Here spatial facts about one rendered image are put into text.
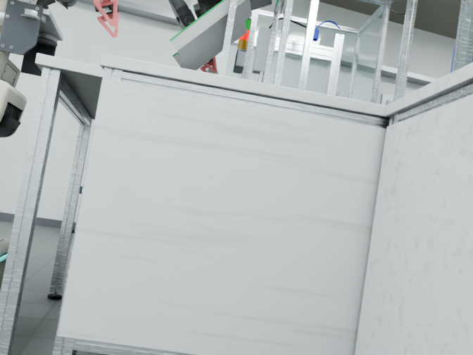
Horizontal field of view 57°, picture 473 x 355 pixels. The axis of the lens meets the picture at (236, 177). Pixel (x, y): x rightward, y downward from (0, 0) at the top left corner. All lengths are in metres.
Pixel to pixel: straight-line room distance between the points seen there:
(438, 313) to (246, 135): 0.58
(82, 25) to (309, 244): 4.37
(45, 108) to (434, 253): 1.01
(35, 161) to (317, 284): 0.81
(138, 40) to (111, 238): 4.13
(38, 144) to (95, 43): 3.86
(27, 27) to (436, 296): 1.30
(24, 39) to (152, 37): 3.68
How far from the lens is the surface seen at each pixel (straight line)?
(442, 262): 0.85
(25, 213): 1.29
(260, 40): 3.02
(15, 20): 1.53
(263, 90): 1.12
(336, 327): 1.18
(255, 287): 1.11
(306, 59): 2.82
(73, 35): 5.15
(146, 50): 5.07
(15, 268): 1.31
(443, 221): 0.87
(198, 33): 1.43
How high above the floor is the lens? 0.55
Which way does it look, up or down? 3 degrees up
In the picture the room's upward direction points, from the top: 9 degrees clockwise
